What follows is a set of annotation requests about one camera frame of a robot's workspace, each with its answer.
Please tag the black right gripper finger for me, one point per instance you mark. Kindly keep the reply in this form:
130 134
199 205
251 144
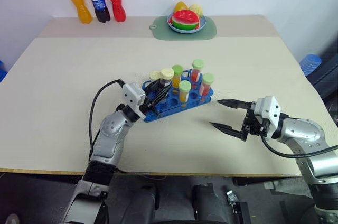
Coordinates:
235 103
229 130

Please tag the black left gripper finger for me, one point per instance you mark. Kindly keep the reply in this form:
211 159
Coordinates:
152 86
162 95

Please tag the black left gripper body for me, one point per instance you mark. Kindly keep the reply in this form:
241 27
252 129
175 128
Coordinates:
149 106

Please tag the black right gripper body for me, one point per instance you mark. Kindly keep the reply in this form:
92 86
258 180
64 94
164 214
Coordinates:
252 126

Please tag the dark-liquid tube pale yellow cap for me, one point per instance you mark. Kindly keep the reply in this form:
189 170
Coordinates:
167 74

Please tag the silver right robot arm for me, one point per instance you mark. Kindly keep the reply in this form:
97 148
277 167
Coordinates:
303 129

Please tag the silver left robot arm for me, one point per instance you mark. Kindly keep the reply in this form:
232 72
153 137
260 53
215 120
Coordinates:
111 129

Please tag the test tube pale yellow cap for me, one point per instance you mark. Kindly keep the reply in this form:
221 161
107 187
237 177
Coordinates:
155 75

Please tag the blue test tube rack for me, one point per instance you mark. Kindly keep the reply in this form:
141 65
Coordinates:
174 105

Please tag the orange-liquid tube green cap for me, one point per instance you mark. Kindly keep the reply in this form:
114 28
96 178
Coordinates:
184 90

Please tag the yellow-liquid tube green cap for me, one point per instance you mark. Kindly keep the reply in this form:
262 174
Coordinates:
177 74

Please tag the red-white tube green cap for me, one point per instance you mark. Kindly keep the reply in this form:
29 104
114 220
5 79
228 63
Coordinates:
206 84

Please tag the red-liquid tube green cap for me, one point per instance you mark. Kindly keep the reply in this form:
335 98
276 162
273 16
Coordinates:
197 72

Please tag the green cutting mat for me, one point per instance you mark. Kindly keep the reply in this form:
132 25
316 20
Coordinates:
161 32

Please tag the small metal latch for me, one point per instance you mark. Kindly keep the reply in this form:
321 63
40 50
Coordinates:
231 197

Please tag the toy watermelon slice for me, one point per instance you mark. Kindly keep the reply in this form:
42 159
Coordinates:
185 19

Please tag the dark rounded shape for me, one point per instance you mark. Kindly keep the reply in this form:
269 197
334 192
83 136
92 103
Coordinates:
208 205
137 203

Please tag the light blue plate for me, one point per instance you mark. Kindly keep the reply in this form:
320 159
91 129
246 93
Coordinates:
203 24

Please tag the small black box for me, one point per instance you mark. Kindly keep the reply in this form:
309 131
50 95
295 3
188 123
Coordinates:
241 213

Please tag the yellow toy pepper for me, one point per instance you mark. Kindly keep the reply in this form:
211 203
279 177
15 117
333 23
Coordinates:
180 6

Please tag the stack of blue cups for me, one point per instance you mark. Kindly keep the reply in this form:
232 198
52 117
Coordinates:
311 64

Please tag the yellow toy pineapple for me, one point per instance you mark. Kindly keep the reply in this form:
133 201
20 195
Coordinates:
196 9

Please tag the black chair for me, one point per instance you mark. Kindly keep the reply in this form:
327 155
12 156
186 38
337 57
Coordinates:
327 76

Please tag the blue object at edge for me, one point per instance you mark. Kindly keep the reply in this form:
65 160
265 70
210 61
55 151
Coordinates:
2 72

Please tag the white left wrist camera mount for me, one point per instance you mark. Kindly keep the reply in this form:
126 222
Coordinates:
133 94

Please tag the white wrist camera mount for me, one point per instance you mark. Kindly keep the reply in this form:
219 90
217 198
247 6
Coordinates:
268 109
133 94

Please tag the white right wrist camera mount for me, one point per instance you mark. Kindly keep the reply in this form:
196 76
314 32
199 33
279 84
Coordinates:
268 109

